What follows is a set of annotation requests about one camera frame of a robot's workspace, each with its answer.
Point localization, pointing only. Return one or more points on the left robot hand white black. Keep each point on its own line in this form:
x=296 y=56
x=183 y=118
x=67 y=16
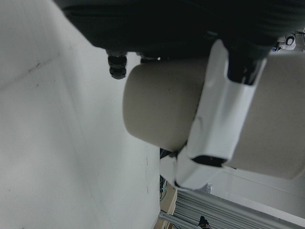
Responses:
x=166 y=23

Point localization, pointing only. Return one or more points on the ribbed metal panel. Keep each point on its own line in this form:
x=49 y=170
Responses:
x=214 y=210

